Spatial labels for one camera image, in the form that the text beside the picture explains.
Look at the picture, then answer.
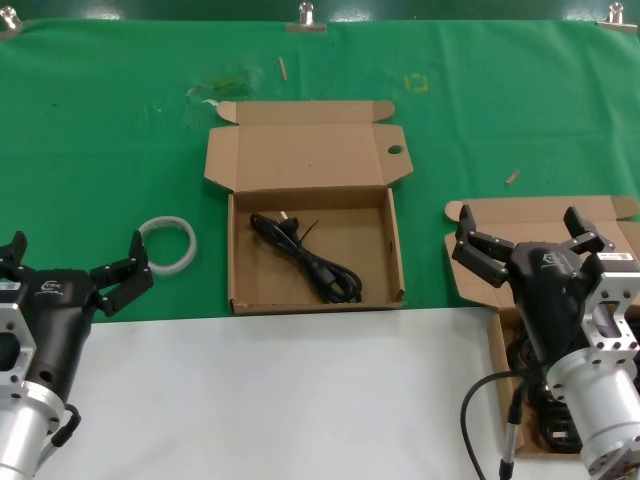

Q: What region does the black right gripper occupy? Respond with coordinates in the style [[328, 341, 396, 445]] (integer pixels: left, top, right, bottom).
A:
[[451, 204, 617, 362]]

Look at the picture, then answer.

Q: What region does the silver left camera bracket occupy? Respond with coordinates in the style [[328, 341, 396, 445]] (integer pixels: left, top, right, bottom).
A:
[[0, 287, 39, 401]]

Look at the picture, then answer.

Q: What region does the black power cable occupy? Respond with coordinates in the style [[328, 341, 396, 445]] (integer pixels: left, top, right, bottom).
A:
[[248, 212, 364, 305]]

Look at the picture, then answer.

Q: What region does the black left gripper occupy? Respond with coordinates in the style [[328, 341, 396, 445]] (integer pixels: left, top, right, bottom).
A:
[[0, 229, 155, 402]]

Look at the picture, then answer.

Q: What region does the silver camera bracket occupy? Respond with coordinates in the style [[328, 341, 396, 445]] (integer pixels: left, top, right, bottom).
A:
[[0, 287, 39, 401], [582, 252, 640, 369]]

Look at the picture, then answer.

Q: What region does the clear tape roll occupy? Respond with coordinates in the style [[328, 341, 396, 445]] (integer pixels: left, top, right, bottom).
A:
[[137, 215, 198, 276]]

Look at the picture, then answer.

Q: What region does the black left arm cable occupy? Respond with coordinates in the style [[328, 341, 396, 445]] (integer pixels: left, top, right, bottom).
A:
[[39, 403, 82, 471]]

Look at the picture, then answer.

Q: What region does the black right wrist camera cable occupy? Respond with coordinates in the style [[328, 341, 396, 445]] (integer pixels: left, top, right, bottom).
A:
[[459, 369, 544, 480]]

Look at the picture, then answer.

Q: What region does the cardboard box of black cables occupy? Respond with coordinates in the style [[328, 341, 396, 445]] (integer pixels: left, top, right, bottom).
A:
[[442, 194, 640, 456]]

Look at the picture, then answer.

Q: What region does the bundle of black cables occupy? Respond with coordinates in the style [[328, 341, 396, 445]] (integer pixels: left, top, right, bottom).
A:
[[504, 309, 640, 449]]

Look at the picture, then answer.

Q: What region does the green table cloth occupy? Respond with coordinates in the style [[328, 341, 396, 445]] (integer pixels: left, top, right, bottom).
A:
[[0, 18, 640, 324]]

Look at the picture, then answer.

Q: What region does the metal cloth clip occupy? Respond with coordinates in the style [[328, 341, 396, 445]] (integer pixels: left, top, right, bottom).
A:
[[0, 9, 31, 41], [285, 1, 327, 34], [597, 1, 640, 32]]

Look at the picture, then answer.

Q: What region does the open cardboard box with hole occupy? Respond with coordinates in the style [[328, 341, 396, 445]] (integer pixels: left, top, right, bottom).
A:
[[203, 99, 415, 316]]

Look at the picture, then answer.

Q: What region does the silver right camera bracket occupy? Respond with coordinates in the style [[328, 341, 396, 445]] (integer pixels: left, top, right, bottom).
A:
[[582, 252, 640, 369]]

